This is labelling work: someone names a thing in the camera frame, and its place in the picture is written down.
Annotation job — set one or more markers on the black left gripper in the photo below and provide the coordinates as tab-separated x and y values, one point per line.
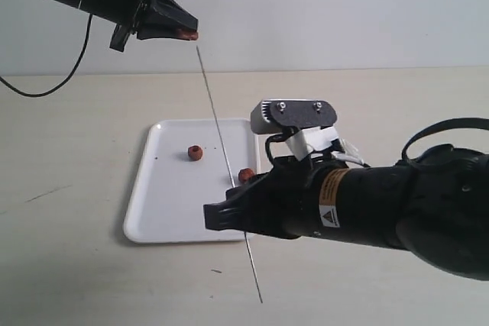
150	19

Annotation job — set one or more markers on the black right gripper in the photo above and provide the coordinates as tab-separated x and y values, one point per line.
283	203

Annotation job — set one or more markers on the thin metal skewer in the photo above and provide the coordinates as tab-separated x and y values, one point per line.
229	169

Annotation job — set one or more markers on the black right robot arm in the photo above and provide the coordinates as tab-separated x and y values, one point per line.
436	207

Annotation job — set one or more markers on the white rectangular plastic tray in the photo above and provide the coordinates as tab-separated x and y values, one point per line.
170	190

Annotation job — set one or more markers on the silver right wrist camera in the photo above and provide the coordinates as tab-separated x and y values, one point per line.
306	126

